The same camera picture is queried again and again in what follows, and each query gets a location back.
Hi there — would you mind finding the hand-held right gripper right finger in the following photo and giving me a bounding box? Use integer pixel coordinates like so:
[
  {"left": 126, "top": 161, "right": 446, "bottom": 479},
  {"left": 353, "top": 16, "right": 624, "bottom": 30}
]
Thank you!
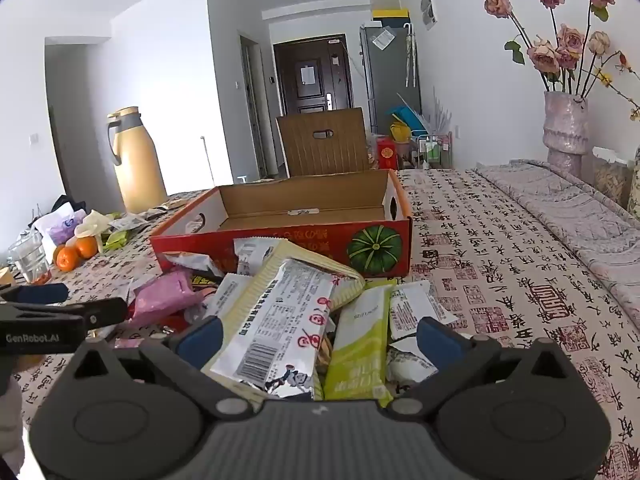
[{"left": 387, "top": 316, "right": 576, "bottom": 418}]

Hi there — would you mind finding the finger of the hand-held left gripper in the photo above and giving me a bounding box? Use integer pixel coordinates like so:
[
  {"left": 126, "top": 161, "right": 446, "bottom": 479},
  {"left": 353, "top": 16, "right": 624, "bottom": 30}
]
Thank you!
[
  {"left": 0, "top": 298, "right": 128, "bottom": 332},
  {"left": 0, "top": 283, "right": 69, "bottom": 305}
]

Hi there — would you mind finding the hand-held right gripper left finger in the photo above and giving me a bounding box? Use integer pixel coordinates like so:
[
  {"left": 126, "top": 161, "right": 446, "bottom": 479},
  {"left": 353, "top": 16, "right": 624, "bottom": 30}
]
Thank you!
[{"left": 65, "top": 316, "right": 256, "bottom": 418}]

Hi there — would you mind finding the pink snack packet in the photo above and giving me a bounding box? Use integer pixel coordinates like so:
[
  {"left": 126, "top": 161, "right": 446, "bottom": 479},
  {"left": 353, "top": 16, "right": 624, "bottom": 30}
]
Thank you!
[{"left": 131, "top": 270, "right": 206, "bottom": 328}]

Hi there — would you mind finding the white red print snack packet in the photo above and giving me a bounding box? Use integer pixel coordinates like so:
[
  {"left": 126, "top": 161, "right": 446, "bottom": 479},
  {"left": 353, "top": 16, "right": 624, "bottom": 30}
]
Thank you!
[{"left": 210, "top": 259, "right": 335, "bottom": 393}]

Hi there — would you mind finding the pale yellow snack packet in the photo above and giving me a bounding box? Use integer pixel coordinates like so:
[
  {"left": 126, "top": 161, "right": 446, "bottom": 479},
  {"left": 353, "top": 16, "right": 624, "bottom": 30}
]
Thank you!
[{"left": 212, "top": 239, "right": 366, "bottom": 336}]

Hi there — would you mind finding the red cardboard box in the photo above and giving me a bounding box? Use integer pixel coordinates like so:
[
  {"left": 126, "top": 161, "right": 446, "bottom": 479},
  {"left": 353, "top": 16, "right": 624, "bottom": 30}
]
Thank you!
[{"left": 149, "top": 169, "right": 414, "bottom": 278}]

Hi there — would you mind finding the person's left forearm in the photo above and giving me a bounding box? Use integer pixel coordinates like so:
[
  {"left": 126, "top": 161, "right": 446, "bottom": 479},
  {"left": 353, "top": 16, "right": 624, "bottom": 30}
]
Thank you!
[{"left": 0, "top": 380, "right": 26, "bottom": 468}]

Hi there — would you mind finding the purple white plastic bag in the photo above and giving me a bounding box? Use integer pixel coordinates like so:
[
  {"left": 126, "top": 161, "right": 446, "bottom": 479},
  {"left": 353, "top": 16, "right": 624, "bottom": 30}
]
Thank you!
[{"left": 32, "top": 208, "right": 88, "bottom": 256}]

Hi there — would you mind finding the small green snack packet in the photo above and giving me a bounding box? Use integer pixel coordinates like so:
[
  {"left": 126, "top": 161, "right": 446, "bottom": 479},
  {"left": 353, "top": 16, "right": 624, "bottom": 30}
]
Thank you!
[{"left": 102, "top": 230, "right": 132, "bottom": 251}]

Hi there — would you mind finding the black bag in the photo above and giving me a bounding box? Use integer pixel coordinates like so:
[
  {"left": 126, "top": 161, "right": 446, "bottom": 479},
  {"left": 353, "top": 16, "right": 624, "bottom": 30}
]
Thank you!
[{"left": 50, "top": 195, "right": 88, "bottom": 216}]

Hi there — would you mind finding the brown cookie snack packet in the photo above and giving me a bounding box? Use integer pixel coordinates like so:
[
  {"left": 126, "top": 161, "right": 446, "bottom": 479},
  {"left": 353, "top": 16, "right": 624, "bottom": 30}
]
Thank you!
[{"left": 145, "top": 199, "right": 191, "bottom": 218}]

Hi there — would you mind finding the yellow thermos jug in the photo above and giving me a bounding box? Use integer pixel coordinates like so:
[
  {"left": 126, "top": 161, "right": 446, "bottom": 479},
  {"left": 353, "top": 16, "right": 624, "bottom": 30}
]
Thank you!
[{"left": 106, "top": 106, "right": 168, "bottom": 214}]

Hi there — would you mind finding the grey patterned folded cloth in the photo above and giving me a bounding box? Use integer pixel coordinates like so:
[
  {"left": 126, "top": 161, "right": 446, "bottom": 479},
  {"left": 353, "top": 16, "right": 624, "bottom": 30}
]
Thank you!
[{"left": 472, "top": 160, "right": 640, "bottom": 316}]

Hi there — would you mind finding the red gift box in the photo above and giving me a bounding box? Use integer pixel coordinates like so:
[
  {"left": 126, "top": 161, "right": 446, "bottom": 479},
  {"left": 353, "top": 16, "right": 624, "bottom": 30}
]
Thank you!
[{"left": 376, "top": 136, "right": 401, "bottom": 171}]

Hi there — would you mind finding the white feathery decoration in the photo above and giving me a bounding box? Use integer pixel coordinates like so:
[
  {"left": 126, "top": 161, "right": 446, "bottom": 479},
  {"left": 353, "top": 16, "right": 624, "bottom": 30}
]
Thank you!
[{"left": 420, "top": 87, "right": 453, "bottom": 136}]

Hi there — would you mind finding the clear lidded jar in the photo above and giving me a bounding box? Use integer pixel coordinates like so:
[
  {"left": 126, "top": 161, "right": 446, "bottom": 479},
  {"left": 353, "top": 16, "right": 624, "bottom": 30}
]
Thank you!
[{"left": 592, "top": 146, "right": 636, "bottom": 211}]

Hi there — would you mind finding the pink textured vase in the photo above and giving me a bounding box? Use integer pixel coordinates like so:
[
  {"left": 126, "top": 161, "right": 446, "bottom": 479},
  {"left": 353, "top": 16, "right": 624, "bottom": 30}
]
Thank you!
[{"left": 543, "top": 91, "right": 589, "bottom": 178}]

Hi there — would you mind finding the grey refrigerator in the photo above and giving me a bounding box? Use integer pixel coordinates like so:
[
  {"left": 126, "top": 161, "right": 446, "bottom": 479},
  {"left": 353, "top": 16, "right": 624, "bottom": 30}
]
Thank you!
[{"left": 360, "top": 24, "right": 423, "bottom": 131}]

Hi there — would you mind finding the dark brown door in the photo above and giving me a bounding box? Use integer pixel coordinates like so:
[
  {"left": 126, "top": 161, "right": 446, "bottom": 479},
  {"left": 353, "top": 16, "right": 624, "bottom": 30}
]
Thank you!
[{"left": 273, "top": 35, "right": 356, "bottom": 116}]

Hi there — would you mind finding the white folded umbrella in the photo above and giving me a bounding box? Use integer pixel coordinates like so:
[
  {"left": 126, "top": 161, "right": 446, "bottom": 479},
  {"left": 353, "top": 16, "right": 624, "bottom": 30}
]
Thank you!
[{"left": 404, "top": 22, "right": 418, "bottom": 88}]

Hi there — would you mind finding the dried pink rose bouquet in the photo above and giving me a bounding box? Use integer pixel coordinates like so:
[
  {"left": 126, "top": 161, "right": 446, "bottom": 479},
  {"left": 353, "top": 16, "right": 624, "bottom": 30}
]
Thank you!
[{"left": 476, "top": 0, "right": 640, "bottom": 121}]

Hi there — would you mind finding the metal wire trolley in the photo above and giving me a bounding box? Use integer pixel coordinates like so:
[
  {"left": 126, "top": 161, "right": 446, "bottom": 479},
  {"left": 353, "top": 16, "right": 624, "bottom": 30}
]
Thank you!
[{"left": 410, "top": 130, "right": 453, "bottom": 171}]

